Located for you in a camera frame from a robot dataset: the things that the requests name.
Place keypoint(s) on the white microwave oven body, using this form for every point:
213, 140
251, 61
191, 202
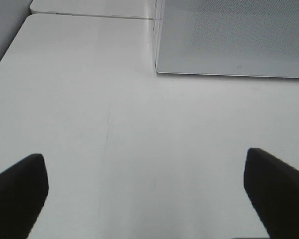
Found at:
155, 14

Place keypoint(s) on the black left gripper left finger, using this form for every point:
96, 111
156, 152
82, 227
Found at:
23, 191

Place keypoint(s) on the white microwave door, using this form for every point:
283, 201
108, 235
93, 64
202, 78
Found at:
229, 37

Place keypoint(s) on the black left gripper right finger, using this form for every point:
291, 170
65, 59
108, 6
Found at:
273, 189

